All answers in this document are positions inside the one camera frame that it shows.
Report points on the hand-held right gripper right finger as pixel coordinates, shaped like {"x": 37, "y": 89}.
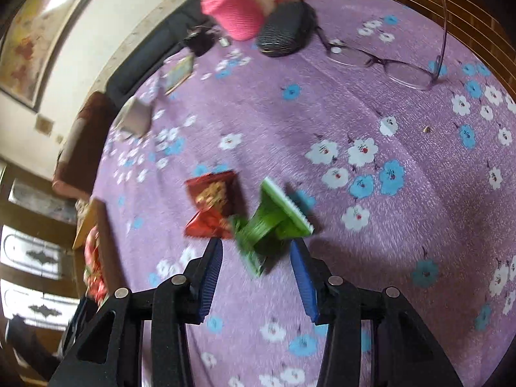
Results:
{"x": 306, "y": 286}

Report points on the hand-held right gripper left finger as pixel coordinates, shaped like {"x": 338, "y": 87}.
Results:
{"x": 209, "y": 286}

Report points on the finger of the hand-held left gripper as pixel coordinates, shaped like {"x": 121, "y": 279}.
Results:
{"x": 80, "y": 322}

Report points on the green pea snack packet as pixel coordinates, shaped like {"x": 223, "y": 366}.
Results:
{"x": 274, "y": 221}

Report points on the cardboard box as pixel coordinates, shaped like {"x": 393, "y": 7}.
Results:
{"x": 94, "y": 217}

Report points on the wooden glass door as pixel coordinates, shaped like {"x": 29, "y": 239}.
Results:
{"x": 36, "y": 258}

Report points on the red peanut snack packet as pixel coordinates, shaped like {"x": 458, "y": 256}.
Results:
{"x": 211, "y": 197}

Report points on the purple floral tablecloth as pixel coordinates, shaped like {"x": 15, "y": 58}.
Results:
{"x": 282, "y": 129}

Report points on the brown armchair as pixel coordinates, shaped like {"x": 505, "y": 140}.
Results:
{"x": 80, "y": 141}

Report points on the white cup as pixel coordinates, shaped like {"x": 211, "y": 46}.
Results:
{"x": 135, "y": 117}

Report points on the olive booklet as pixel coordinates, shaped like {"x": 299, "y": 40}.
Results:
{"x": 179, "y": 73}

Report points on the purple eyeglasses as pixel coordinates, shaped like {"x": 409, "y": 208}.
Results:
{"x": 403, "y": 74}

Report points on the black sofa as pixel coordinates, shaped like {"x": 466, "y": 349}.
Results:
{"x": 141, "y": 60}

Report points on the small black device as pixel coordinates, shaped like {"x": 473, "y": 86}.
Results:
{"x": 199, "y": 42}

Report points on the black glasses case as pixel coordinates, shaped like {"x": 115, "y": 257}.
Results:
{"x": 282, "y": 28}

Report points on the pink knit-sleeved bottle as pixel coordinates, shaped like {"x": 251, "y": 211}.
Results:
{"x": 234, "y": 8}

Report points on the wooden partition counter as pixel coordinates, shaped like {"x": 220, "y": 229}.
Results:
{"x": 483, "y": 16}

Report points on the wall outlet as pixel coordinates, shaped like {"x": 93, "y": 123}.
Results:
{"x": 60, "y": 140}

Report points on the beige wall plaque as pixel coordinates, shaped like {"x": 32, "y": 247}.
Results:
{"x": 45, "y": 125}

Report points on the framed wall painting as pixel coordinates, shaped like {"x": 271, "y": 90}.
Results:
{"x": 32, "y": 40}

